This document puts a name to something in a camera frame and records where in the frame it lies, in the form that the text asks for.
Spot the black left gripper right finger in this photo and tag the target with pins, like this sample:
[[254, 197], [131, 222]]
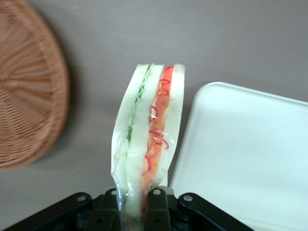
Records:
[[158, 211]]

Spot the plastic-wrapped triangle sandwich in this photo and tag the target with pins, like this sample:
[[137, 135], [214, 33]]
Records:
[[144, 125]]

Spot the round brown wicker basket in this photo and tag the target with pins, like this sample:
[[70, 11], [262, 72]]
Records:
[[26, 91]]

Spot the white rectangular plastic tray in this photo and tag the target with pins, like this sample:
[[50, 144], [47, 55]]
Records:
[[240, 156]]

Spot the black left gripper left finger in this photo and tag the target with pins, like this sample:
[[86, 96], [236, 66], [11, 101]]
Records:
[[101, 211]]

